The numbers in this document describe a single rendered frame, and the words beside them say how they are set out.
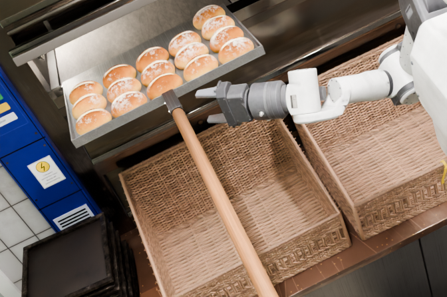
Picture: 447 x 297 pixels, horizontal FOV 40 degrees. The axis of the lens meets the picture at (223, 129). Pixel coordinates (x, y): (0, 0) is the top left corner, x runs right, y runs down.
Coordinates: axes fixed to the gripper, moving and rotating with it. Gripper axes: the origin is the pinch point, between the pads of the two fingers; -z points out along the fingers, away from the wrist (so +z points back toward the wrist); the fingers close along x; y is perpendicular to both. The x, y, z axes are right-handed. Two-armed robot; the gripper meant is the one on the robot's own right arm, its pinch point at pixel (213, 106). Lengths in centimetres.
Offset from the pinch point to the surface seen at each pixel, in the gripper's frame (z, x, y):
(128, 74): -30.3, 1.7, -15.3
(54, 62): -67, -2, -32
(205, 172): 5.9, 1.8, 23.7
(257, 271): 23, 2, 48
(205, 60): -5.6, 3.1, -14.8
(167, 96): -13.1, 1.9, -3.3
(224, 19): -5.5, 2.9, -33.8
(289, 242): 6.9, -47.1, 5.3
